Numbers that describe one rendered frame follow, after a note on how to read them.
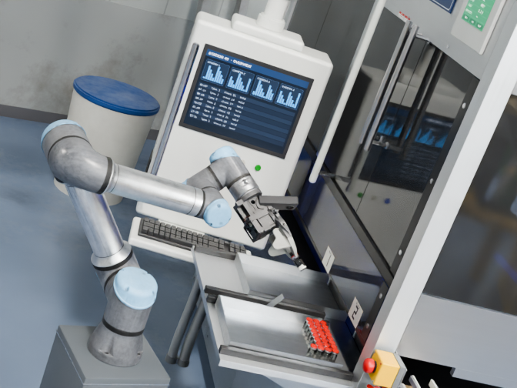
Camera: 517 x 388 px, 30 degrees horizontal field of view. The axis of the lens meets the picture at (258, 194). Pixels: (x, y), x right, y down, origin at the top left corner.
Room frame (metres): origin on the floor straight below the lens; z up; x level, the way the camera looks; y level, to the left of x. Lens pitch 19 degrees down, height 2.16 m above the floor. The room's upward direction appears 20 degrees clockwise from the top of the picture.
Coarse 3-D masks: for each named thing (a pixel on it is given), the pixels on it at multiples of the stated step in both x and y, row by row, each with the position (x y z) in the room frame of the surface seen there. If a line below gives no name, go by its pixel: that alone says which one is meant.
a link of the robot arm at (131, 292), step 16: (128, 272) 2.33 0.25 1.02; (144, 272) 2.36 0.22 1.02; (112, 288) 2.30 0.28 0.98; (128, 288) 2.27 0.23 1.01; (144, 288) 2.29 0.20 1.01; (112, 304) 2.27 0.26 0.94; (128, 304) 2.26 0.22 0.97; (144, 304) 2.28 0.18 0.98; (112, 320) 2.26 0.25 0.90; (128, 320) 2.26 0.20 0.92; (144, 320) 2.29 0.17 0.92
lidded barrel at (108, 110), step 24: (72, 96) 5.18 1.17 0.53; (96, 96) 5.05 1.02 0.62; (120, 96) 5.21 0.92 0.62; (144, 96) 5.38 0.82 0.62; (72, 120) 5.11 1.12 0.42; (96, 120) 5.04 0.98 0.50; (120, 120) 5.06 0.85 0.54; (144, 120) 5.15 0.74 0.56; (96, 144) 5.05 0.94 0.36; (120, 144) 5.08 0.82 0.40
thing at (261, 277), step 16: (240, 256) 2.98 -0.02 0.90; (256, 256) 2.99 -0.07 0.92; (240, 272) 2.87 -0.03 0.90; (256, 272) 2.95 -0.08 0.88; (272, 272) 3.00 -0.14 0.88; (288, 272) 3.03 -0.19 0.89; (304, 272) 3.04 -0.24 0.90; (320, 272) 3.06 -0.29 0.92; (256, 288) 2.83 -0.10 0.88; (272, 288) 2.87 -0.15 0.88; (288, 288) 2.91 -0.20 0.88; (304, 288) 2.96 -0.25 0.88; (320, 288) 3.01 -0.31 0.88; (304, 304) 2.78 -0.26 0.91; (320, 304) 2.88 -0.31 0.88; (336, 304) 2.93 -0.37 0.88
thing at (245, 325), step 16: (224, 304) 2.62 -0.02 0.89; (240, 304) 2.64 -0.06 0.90; (256, 304) 2.65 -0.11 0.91; (224, 320) 2.48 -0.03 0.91; (240, 320) 2.57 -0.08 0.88; (256, 320) 2.61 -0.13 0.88; (272, 320) 2.65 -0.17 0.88; (288, 320) 2.68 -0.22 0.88; (304, 320) 2.70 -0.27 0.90; (320, 320) 2.71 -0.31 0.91; (224, 336) 2.43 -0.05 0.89; (240, 336) 2.47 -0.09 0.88; (256, 336) 2.51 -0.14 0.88; (272, 336) 2.55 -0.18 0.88; (288, 336) 2.58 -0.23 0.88; (304, 336) 2.62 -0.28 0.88; (272, 352) 2.41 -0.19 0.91; (288, 352) 2.49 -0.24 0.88; (304, 352) 2.52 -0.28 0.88; (336, 368) 2.46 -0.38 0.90
